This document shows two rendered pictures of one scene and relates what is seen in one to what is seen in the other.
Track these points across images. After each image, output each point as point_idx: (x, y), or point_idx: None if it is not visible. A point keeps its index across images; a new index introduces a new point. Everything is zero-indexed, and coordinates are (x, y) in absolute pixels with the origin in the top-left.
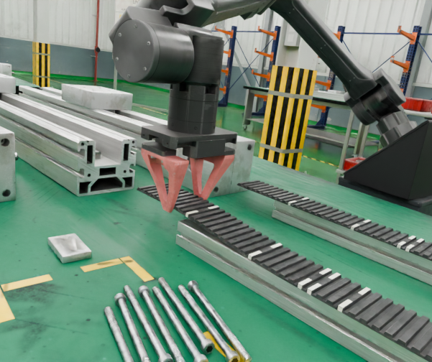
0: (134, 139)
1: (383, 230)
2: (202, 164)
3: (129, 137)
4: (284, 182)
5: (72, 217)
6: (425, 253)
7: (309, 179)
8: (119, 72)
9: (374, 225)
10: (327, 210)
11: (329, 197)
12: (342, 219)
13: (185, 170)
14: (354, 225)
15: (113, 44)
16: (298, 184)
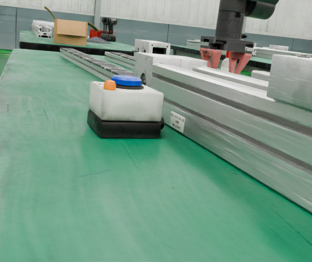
0: (254, 70)
1: (116, 69)
2: (211, 61)
3: (259, 71)
4: (63, 102)
5: None
6: (120, 67)
7: (16, 99)
8: (270, 16)
9: (114, 70)
10: (128, 74)
11: (53, 92)
12: (129, 73)
13: (229, 56)
14: (128, 71)
15: (275, 4)
16: (50, 99)
